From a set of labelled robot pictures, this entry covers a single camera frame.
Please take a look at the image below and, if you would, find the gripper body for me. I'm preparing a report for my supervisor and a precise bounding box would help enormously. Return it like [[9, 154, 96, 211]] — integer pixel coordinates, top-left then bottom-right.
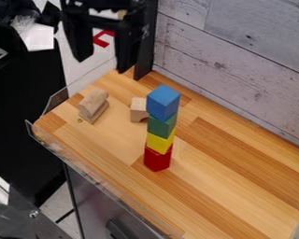
[[59, 0, 136, 32]]

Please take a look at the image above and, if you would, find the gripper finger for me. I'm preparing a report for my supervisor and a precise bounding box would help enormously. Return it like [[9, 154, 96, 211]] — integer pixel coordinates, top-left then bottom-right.
[[114, 0, 160, 81], [62, 12, 96, 63]]

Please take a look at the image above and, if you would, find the blue cube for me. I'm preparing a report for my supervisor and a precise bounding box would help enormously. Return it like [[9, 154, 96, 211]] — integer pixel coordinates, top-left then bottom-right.
[[145, 84, 182, 122]]

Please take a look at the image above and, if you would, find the green cube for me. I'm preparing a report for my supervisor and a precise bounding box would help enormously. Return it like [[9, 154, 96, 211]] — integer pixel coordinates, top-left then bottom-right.
[[145, 111, 178, 140]]

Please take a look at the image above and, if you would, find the yellow cube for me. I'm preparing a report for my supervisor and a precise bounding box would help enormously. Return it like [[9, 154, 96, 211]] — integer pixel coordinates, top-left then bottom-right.
[[145, 128, 178, 155]]

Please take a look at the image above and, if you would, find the red cube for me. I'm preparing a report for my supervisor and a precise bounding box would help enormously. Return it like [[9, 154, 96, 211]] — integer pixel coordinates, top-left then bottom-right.
[[141, 144, 175, 173]]

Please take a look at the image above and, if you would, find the wooden arch block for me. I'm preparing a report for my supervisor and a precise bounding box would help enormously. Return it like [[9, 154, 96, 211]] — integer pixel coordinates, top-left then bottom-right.
[[129, 96, 151, 123]]

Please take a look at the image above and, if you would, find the wooden half-round block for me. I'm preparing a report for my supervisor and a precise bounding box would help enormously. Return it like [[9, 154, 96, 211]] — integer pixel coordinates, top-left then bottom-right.
[[77, 87, 111, 125]]

